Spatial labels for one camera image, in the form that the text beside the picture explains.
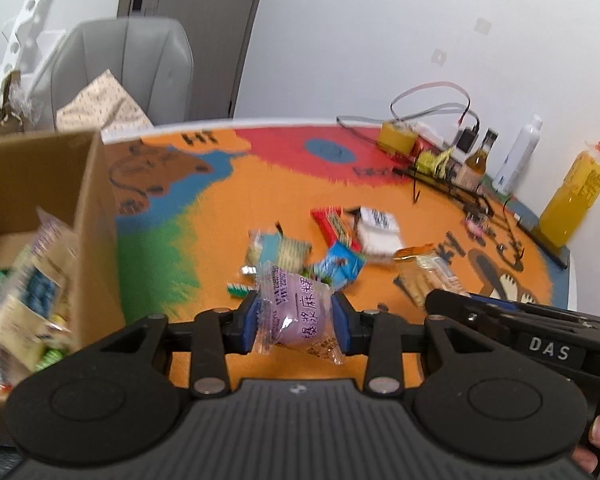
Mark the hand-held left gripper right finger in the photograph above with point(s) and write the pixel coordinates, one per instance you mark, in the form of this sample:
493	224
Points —
341	325

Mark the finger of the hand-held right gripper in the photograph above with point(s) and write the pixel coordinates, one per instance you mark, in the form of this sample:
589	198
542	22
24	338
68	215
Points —
460	305
525	306

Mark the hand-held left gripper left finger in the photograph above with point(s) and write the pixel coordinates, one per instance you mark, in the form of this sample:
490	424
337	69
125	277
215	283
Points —
250	317

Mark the purple snack packet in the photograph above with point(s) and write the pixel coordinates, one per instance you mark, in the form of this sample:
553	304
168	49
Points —
295	310

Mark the brown nut snack packet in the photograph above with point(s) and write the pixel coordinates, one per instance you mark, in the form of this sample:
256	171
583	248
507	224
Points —
425	275

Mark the brown cardboard box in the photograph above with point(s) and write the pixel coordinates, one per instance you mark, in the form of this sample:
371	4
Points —
97	210

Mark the bright green candy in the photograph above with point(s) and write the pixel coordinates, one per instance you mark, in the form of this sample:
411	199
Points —
50	357

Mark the green striped stick packet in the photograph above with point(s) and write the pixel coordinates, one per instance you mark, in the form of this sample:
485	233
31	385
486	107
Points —
240	290

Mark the teal round snack packet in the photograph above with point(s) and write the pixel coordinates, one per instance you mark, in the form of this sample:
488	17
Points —
280	250

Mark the small pink item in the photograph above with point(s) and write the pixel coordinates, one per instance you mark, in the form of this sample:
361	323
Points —
475	224

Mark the red snack packet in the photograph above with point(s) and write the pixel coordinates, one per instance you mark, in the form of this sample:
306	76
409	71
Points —
332	225

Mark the yellow juice bottle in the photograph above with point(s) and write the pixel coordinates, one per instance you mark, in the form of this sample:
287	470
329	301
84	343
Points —
572	205

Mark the black clothes hanger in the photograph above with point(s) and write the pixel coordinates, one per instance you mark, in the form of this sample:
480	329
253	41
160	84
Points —
450	187

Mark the small amber glass bottle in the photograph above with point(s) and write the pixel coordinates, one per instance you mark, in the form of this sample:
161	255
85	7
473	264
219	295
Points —
475	165

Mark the yellow green packet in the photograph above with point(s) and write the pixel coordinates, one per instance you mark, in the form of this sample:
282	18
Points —
432	162

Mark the white spray bottle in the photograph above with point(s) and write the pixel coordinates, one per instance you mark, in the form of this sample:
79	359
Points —
517	160

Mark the black charger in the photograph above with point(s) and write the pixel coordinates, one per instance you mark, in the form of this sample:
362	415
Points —
466	139

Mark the white power strip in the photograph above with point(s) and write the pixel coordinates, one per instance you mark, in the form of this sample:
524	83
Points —
437	132

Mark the yellow tape roll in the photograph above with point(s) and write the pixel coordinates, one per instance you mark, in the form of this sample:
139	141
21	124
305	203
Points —
397	139

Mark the dotted beige cushion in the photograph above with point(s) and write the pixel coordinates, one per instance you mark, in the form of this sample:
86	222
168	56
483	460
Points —
105	105

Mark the grey chair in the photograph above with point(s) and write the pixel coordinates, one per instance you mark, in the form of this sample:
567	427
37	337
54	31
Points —
150	65

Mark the grey door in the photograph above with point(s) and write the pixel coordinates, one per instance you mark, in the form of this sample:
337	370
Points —
205	25

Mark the clear plastic wrap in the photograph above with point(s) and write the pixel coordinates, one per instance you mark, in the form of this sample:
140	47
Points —
22	105

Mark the white perforated board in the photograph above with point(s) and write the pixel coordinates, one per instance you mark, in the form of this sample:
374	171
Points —
30	15

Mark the clear wall hook sticker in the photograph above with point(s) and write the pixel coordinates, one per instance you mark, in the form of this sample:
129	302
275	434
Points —
439	56
483	25

